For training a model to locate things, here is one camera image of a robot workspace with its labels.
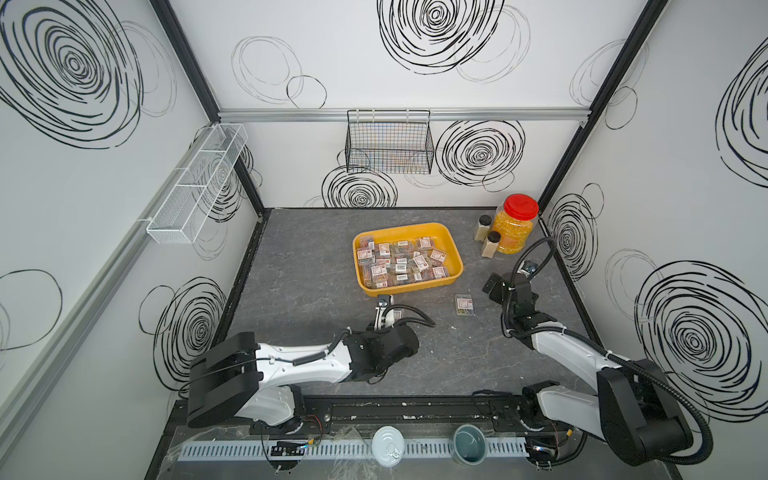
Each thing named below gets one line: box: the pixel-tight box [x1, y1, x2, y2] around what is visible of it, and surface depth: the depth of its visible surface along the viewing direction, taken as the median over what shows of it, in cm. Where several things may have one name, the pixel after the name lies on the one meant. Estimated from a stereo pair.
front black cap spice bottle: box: [481, 231, 501, 259], surface depth 103 cm
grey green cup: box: [452, 424, 487, 466], surface depth 71 cm
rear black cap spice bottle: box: [474, 214, 492, 242], surface depth 107 cm
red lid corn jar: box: [493, 194, 540, 255], surface depth 101 cm
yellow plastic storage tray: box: [352, 222, 464, 297], surface depth 104 cm
